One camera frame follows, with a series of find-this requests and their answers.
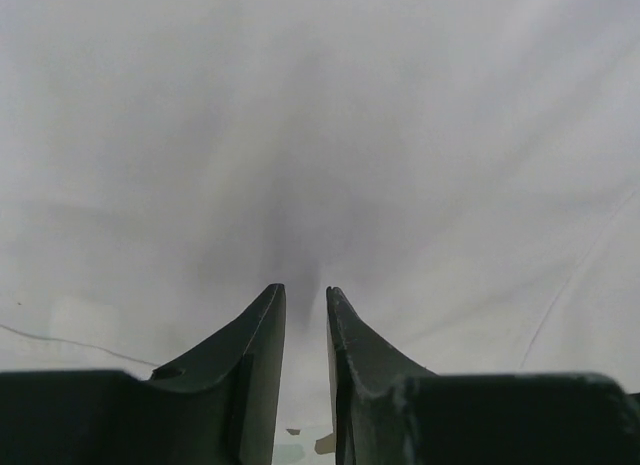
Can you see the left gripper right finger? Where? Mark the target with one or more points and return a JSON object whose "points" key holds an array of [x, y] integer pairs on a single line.
{"points": [[387, 409]]}

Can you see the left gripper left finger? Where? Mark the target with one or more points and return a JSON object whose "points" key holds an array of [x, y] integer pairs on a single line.
{"points": [[214, 404]]}

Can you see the white t shirt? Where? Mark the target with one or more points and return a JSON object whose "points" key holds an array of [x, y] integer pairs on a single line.
{"points": [[467, 171]]}

